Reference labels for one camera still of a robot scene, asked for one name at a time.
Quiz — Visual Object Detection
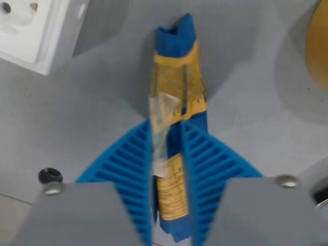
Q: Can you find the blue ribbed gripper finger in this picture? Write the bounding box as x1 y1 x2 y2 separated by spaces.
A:
181 120 328 246
19 119 153 246

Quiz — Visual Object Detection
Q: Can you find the white wall power socket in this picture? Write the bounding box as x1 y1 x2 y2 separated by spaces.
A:
0 0 91 76

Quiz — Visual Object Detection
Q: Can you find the yellow packing tape roll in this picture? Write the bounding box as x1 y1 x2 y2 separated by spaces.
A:
304 0 328 92

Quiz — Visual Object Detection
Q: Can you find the blue and yellow bag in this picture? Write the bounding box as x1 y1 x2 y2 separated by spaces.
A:
148 13 209 244

